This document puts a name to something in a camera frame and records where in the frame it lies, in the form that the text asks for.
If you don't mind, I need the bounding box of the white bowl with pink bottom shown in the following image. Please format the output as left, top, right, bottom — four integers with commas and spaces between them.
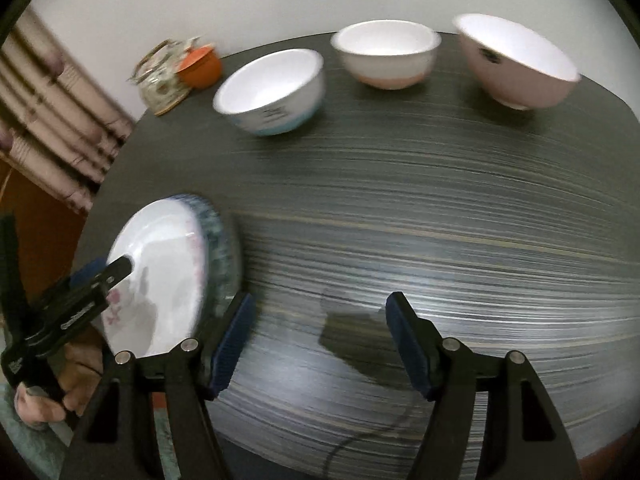
331, 19, 442, 91

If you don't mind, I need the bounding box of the white bowl with blue print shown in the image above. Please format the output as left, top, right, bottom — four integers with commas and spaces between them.
212, 48, 327, 137

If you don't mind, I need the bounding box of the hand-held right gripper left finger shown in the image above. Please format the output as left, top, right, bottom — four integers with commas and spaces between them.
59, 291, 257, 480

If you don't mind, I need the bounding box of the beige patterned curtain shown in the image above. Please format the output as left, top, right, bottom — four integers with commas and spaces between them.
0, 7, 136, 216

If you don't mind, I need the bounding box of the black cable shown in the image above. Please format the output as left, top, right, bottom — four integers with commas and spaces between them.
322, 400, 416, 480

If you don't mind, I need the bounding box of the large blue floral plate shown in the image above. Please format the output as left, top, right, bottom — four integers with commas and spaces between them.
175, 192, 244, 321

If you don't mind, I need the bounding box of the floral ceramic teapot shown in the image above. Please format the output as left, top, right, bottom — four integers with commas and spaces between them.
131, 37, 201, 117

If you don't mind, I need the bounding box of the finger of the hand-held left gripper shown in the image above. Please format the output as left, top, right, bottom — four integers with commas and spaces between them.
75, 255, 136, 306
69, 258, 108, 288

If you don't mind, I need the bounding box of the white plate with pink flowers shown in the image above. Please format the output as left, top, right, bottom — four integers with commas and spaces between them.
104, 197, 208, 360

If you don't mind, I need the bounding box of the green fuzzy cloth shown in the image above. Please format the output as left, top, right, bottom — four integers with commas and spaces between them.
0, 385, 76, 480

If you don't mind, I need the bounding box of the small blue floral plate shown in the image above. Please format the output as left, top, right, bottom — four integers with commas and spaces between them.
185, 195, 225, 311

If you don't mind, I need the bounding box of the person's left hand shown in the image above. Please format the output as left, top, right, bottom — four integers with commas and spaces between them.
14, 330, 108, 428

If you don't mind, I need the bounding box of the orange tea cup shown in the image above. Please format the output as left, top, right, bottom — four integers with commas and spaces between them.
177, 44, 223, 92

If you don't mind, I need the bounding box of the brown wooden cabinet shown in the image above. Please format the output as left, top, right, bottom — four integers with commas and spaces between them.
0, 160, 93, 311

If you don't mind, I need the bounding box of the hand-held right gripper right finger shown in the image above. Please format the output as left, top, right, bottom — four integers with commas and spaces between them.
385, 291, 583, 480

